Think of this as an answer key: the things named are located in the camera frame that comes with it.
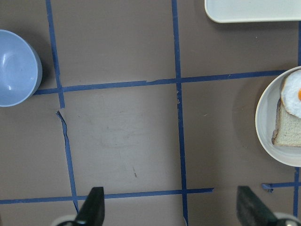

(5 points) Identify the bread slice on plate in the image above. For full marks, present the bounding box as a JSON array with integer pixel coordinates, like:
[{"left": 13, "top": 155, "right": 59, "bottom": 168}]
[{"left": 271, "top": 99, "right": 301, "bottom": 147}]

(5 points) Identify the fried egg toy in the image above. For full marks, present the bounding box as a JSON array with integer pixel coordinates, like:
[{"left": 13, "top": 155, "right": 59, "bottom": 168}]
[{"left": 281, "top": 70, "right": 301, "bottom": 118}]

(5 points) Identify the blue bowl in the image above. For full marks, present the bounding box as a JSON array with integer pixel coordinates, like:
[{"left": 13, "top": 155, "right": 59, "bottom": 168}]
[{"left": 0, "top": 30, "right": 42, "bottom": 107}]

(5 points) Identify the cream round plate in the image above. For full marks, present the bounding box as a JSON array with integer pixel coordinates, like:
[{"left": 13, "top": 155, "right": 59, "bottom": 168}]
[{"left": 255, "top": 66, "right": 301, "bottom": 167}]

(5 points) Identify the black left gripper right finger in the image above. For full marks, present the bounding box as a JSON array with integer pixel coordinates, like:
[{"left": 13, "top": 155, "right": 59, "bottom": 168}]
[{"left": 236, "top": 186, "right": 301, "bottom": 226}]

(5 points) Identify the cream bear tray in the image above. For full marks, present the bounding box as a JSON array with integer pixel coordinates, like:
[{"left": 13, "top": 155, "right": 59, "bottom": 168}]
[{"left": 204, "top": 0, "right": 301, "bottom": 23}]

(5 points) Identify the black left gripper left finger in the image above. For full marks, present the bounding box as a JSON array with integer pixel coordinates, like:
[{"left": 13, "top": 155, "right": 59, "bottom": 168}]
[{"left": 51, "top": 187, "right": 104, "bottom": 226}]

